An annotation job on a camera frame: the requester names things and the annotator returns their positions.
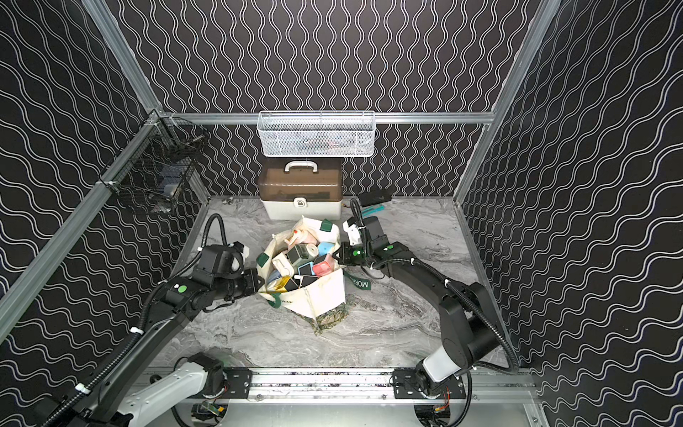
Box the cream tote bag green handles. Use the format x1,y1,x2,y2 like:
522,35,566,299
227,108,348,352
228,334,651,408
256,217,371,334

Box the pink pencil sharpener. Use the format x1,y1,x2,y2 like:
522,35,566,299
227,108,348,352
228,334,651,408
312,254,336,278

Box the green pencil sharpener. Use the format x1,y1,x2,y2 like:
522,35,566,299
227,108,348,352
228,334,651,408
286,244,315,269

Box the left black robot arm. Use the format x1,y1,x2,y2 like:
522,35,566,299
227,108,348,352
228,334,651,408
35,268,263,426

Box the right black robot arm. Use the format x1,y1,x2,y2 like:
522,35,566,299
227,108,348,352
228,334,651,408
333,242,519,384

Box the yellow pencil sharpener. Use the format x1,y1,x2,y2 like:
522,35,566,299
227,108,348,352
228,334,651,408
272,276,300,293

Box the light blue pencil sharpener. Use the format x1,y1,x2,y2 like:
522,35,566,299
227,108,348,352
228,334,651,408
318,242,336,256

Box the teal utility knife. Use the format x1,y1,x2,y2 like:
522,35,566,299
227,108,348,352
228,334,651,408
361,205,385,217

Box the black battery pack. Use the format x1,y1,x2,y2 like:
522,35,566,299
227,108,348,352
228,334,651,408
357,189,392,207

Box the brown lid white toolbox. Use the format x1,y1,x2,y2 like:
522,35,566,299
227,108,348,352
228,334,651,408
258,158,343,221

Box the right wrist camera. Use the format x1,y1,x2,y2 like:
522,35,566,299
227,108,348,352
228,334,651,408
343,216,384,246

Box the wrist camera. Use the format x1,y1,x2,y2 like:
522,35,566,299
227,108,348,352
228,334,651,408
190,242,249,288
343,216,384,246

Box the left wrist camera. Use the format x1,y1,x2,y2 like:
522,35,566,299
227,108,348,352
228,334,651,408
190,242,249,288

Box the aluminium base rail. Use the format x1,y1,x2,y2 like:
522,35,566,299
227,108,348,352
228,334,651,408
212,368,535,405

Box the white wire mesh basket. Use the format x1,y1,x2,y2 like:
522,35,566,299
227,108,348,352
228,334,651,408
256,110,377,158

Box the black wire basket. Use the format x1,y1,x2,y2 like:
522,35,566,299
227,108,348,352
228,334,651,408
103,117,209,215

